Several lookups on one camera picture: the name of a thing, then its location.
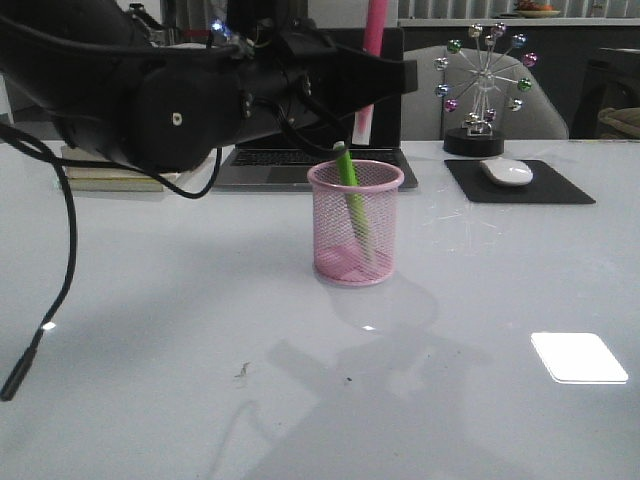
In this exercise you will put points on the pink highlighter pen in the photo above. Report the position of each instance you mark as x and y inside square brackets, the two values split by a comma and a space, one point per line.
[372, 44]

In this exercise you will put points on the ferris wheel desk ornament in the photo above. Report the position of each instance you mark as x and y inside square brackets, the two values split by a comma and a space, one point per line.
[480, 100]

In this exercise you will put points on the right grey armchair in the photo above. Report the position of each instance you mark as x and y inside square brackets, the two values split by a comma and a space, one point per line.
[424, 119]

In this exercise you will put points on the white computer mouse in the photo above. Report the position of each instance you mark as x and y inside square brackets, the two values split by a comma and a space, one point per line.
[507, 172]

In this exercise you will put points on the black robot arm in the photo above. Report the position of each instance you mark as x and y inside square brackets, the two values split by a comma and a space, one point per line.
[110, 91]

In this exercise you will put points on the fruit bowl on counter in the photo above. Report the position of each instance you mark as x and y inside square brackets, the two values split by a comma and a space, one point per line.
[535, 10]

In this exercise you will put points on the bottom pale green book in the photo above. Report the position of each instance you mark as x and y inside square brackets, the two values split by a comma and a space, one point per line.
[117, 186]

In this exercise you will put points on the green highlighter pen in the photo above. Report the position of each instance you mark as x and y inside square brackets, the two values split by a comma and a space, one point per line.
[355, 201]

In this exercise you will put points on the pink mesh pen holder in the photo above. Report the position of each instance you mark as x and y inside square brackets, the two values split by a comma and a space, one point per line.
[337, 255]

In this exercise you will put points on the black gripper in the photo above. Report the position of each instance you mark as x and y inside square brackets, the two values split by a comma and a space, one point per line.
[289, 74]

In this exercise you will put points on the middle white book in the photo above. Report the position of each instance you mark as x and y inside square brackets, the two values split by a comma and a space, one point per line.
[111, 174]

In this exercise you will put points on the black mouse pad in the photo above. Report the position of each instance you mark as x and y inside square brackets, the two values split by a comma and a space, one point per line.
[547, 187]

